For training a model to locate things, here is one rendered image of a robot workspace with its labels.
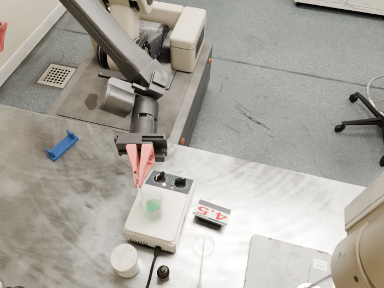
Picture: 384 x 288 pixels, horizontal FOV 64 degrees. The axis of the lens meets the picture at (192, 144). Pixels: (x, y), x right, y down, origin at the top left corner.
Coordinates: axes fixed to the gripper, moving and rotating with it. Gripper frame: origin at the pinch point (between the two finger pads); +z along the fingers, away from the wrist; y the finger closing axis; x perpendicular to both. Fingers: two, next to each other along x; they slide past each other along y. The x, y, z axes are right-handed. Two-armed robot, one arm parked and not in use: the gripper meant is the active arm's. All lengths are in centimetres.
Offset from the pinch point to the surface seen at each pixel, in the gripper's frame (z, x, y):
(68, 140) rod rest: -27.2, 25.1, -26.8
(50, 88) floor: -123, 101, -84
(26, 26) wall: -171, 85, -107
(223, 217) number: -2.4, 23.8, 18.7
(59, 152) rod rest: -22.9, 25.1, -28.5
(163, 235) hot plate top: 4.5, 17.2, 4.1
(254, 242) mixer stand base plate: 3.6, 24.9, 26.3
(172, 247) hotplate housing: 6.3, 19.8, 6.1
